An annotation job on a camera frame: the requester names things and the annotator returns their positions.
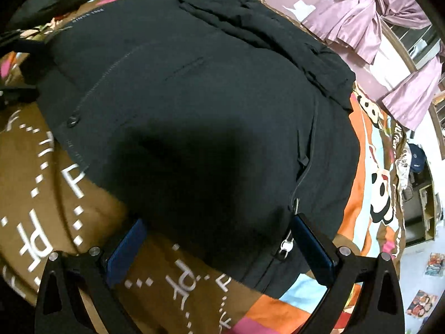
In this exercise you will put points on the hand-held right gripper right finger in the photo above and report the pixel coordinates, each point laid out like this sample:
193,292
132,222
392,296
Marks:
313,250

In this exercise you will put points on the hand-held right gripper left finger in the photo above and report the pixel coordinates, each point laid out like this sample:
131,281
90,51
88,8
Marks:
123,254

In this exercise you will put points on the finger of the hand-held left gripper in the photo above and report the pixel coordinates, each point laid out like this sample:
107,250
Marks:
21,93
31,47

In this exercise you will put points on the black jacket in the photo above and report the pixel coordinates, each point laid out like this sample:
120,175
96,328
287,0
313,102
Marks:
191,111

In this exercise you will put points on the dark green jacket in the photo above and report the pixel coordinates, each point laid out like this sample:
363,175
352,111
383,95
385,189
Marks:
45,0

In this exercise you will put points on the brown printed blanket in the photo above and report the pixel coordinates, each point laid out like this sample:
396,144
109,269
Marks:
45,188

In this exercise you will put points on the floral cloth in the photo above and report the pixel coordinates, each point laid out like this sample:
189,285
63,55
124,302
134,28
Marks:
403,174

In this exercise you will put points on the colourful picture poster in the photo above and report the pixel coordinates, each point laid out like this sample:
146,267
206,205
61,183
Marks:
421,302
434,264

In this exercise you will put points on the wooden desk shelf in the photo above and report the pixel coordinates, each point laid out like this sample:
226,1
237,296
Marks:
427,208

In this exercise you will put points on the dark blue cap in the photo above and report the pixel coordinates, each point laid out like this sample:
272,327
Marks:
417,156

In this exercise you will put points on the pink curtain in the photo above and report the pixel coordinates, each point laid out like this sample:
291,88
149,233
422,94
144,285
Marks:
351,17
413,94

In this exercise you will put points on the pink curtains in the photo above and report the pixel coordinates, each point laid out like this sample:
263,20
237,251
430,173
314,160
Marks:
405,54

